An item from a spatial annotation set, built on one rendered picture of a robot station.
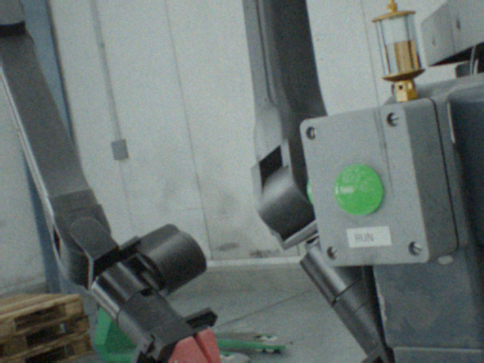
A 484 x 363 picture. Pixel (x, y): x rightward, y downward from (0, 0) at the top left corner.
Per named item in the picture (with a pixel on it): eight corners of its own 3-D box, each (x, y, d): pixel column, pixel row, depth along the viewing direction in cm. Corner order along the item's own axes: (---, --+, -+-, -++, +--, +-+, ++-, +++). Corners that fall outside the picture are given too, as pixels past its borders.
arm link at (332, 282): (283, 263, 83) (308, 229, 79) (335, 236, 87) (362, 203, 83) (328, 325, 81) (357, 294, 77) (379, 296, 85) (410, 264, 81)
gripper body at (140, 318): (222, 317, 101) (180, 274, 105) (153, 344, 94) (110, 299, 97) (204, 358, 104) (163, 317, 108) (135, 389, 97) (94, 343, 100)
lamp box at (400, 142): (323, 267, 56) (298, 121, 56) (366, 251, 59) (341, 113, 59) (430, 263, 51) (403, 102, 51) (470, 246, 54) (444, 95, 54)
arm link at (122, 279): (86, 302, 106) (84, 272, 102) (135, 273, 109) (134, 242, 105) (123, 342, 103) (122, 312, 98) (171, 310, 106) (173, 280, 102)
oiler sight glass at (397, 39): (376, 77, 60) (367, 23, 60) (397, 74, 62) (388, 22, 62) (408, 69, 58) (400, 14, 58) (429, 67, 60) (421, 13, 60)
